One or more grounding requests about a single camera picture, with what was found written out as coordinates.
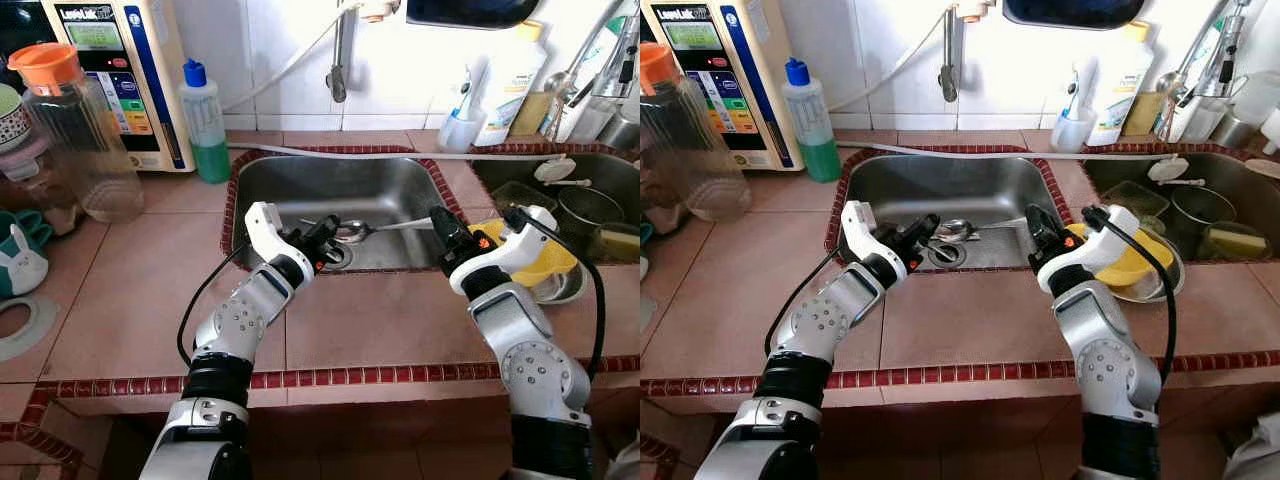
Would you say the steel spoon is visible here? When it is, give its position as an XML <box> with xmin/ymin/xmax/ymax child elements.
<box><xmin>932</xmin><ymin>215</ymin><xmax>1031</xmax><ymax>244</ymax></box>
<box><xmin>300</xmin><ymin>215</ymin><xmax>433</xmax><ymax>246</ymax></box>

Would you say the yellow plastic bowl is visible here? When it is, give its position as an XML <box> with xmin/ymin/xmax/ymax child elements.
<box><xmin>470</xmin><ymin>218</ymin><xmax>579</xmax><ymax>289</ymax></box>
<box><xmin>1065</xmin><ymin>222</ymin><xmax>1176</xmax><ymax>289</ymax></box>

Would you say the steel sink basin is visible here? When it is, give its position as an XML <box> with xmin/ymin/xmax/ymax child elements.
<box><xmin>470</xmin><ymin>148</ymin><xmax>641</xmax><ymax>263</ymax></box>
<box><xmin>825</xmin><ymin>148</ymin><xmax>1073</xmax><ymax>273</ymax></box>
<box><xmin>1078</xmin><ymin>148</ymin><xmax>1280</xmax><ymax>263</ymax></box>
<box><xmin>222</xmin><ymin>148</ymin><xmax>466</xmax><ymax>276</ymax></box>

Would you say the square glass dish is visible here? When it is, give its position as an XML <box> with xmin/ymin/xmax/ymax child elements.
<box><xmin>1100</xmin><ymin>180</ymin><xmax>1171</xmax><ymax>221</ymax></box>
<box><xmin>490</xmin><ymin>180</ymin><xmax>559</xmax><ymax>221</ymax></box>

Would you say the translucent plastic brush cup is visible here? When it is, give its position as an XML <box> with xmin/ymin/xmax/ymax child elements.
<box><xmin>1050</xmin><ymin>103</ymin><xmax>1096</xmax><ymax>153</ymax></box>
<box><xmin>438</xmin><ymin>105</ymin><xmax>488</xmax><ymax>153</ymax></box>

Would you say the green soap bottle blue cap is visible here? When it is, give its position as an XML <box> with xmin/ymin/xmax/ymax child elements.
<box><xmin>178</xmin><ymin>60</ymin><xmax>233</xmax><ymax>185</ymax></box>
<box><xmin>780</xmin><ymin>58</ymin><xmax>843</xmax><ymax>184</ymax></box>

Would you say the white sink plug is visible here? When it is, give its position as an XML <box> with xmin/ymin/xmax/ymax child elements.
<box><xmin>1147</xmin><ymin>155</ymin><xmax>1206</xmax><ymax>188</ymax></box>
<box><xmin>533</xmin><ymin>155</ymin><xmax>593</xmax><ymax>189</ymax></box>

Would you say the round steel pot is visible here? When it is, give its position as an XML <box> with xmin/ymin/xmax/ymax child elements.
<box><xmin>556</xmin><ymin>185</ymin><xmax>623</xmax><ymax>241</ymax></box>
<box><xmin>1170</xmin><ymin>185</ymin><xmax>1236</xmax><ymax>246</ymax></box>

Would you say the white flexible tube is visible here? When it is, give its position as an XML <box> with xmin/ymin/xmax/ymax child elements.
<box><xmin>222</xmin><ymin>12</ymin><xmax>346</xmax><ymax>113</ymax></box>
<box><xmin>830</xmin><ymin>12</ymin><xmax>951</xmax><ymax>111</ymax></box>

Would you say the white detergent bottle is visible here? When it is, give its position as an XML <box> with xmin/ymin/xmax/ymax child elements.
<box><xmin>475</xmin><ymin>18</ymin><xmax>549</xmax><ymax>148</ymax></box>
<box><xmin>1085</xmin><ymin>18</ymin><xmax>1156</xmax><ymax>148</ymax></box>

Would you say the yellow green sponge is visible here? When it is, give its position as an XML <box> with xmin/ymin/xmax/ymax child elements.
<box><xmin>590</xmin><ymin>222</ymin><xmax>641</xmax><ymax>263</ymax></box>
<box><xmin>1205</xmin><ymin>222</ymin><xmax>1273</xmax><ymax>263</ymax></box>

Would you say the steel cup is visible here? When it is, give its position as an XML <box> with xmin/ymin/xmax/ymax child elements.
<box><xmin>1210</xmin><ymin>108</ymin><xmax>1259</xmax><ymax>149</ymax></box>
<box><xmin>600</xmin><ymin>108</ymin><xmax>641</xmax><ymax>151</ymax></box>

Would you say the beige water ionizer appliance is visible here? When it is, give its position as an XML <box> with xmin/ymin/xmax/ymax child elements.
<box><xmin>640</xmin><ymin>0</ymin><xmax>806</xmax><ymax>173</ymax></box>
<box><xmin>40</xmin><ymin>0</ymin><xmax>196</xmax><ymax>173</ymax></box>

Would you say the clear jar orange lid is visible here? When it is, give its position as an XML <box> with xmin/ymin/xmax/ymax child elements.
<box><xmin>640</xmin><ymin>42</ymin><xmax>753</xmax><ymax>223</ymax></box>
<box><xmin>8</xmin><ymin>42</ymin><xmax>146</xmax><ymax>224</ymax></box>

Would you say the chrome sink faucet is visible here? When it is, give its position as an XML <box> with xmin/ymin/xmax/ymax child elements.
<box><xmin>1165</xmin><ymin>0</ymin><xmax>1256</xmax><ymax>136</ymax></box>
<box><xmin>555</xmin><ymin>0</ymin><xmax>641</xmax><ymax>141</ymax></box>

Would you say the teal cup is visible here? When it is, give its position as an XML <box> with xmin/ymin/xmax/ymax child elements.
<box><xmin>0</xmin><ymin>208</ymin><xmax>53</xmax><ymax>251</ymax></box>

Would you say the white cloth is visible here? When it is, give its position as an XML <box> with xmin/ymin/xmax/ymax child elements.
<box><xmin>610</xmin><ymin>440</ymin><xmax>641</xmax><ymax>480</ymax></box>
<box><xmin>1225</xmin><ymin>410</ymin><xmax>1280</xmax><ymax>480</ymax></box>

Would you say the clear glass jar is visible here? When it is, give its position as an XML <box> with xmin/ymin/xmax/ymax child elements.
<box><xmin>0</xmin><ymin>140</ymin><xmax>81</xmax><ymax>236</ymax></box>

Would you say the green floral lidded bowl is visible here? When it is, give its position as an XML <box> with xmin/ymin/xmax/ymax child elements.
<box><xmin>0</xmin><ymin>83</ymin><xmax>33</xmax><ymax>151</ymax></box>

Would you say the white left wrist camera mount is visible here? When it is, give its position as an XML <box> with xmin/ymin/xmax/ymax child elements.
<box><xmin>243</xmin><ymin>200</ymin><xmax>291</xmax><ymax>263</ymax></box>
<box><xmin>842</xmin><ymin>200</ymin><xmax>886</xmax><ymax>263</ymax></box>

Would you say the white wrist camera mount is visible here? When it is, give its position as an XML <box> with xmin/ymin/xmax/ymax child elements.
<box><xmin>1035</xmin><ymin>205</ymin><xmax>1141</xmax><ymax>296</ymax></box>
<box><xmin>243</xmin><ymin>200</ymin><xmax>291</xmax><ymax>263</ymax></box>
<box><xmin>450</xmin><ymin>205</ymin><xmax>559</xmax><ymax>296</ymax></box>
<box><xmin>842</xmin><ymin>200</ymin><xmax>886</xmax><ymax>263</ymax></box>

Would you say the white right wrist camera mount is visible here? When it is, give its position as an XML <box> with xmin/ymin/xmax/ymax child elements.
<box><xmin>1035</xmin><ymin>205</ymin><xmax>1141</xmax><ymax>296</ymax></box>
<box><xmin>450</xmin><ymin>205</ymin><xmax>559</xmax><ymax>296</ymax></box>

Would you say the long white hose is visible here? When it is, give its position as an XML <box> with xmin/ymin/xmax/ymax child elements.
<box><xmin>835</xmin><ymin>142</ymin><xmax>1161</xmax><ymax>163</ymax></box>

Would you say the grey wall tap spout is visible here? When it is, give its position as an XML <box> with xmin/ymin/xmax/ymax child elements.
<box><xmin>328</xmin><ymin>0</ymin><xmax>401</xmax><ymax>104</ymax></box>
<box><xmin>938</xmin><ymin>0</ymin><xmax>1001</xmax><ymax>104</ymax></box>

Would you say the black rounded wall fixture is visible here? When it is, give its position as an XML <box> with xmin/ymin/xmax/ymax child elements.
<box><xmin>405</xmin><ymin>0</ymin><xmax>541</xmax><ymax>29</ymax></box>
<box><xmin>1002</xmin><ymin>0</ymin><xmax>1147</xmax><ymax>29</ymax></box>

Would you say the pale grey flat ring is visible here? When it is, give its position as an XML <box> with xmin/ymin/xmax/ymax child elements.
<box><xmin>0</xmin><ymin>295</ymin><xmax>59</xmax><ymax>363</ymax></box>

